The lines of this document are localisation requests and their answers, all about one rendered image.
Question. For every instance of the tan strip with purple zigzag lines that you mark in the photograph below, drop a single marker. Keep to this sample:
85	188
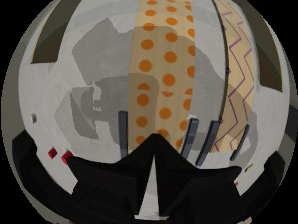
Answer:
236	102

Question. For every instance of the tan strip with orange polka dots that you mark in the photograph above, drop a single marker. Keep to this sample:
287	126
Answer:
161	78

